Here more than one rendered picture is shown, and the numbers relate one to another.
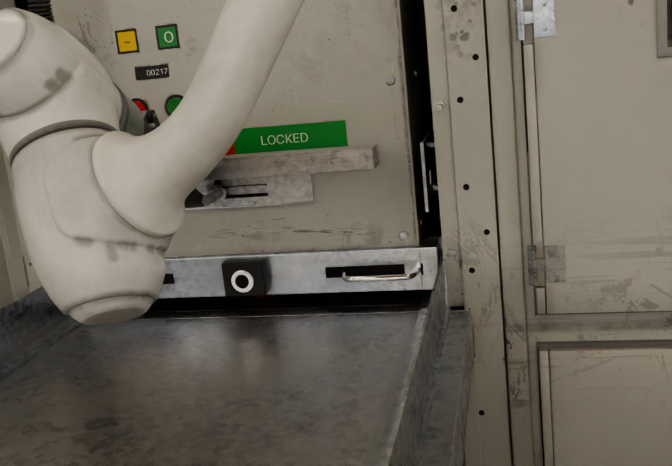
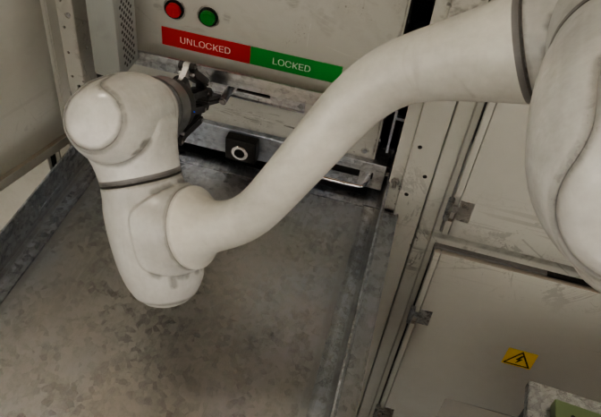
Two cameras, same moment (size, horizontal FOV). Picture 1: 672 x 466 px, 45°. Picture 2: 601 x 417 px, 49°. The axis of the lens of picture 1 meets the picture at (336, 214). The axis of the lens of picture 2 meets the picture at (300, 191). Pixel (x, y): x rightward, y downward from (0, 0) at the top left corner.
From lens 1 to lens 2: 52 cm
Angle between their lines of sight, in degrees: 31
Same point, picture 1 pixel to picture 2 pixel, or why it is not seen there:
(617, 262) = (506, 222)
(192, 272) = (201, 131)
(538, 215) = (464, 182)
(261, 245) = (258, 127)
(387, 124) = not seen: hidden behind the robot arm
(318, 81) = (328, 33)
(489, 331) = (406, 228)
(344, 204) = not seen: hidden behind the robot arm
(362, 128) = not seen: hidden behind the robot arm
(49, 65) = (136, 142)
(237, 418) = (231, 311)
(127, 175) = (190, 243)
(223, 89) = (267, 216)
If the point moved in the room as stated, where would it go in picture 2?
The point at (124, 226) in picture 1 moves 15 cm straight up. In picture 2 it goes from (183, 269) to (180, 176)
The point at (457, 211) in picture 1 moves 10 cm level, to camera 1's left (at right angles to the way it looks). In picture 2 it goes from (408, 158) to (351, 153)
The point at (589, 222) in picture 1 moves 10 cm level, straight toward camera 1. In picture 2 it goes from (497, 197) to (489, 236)
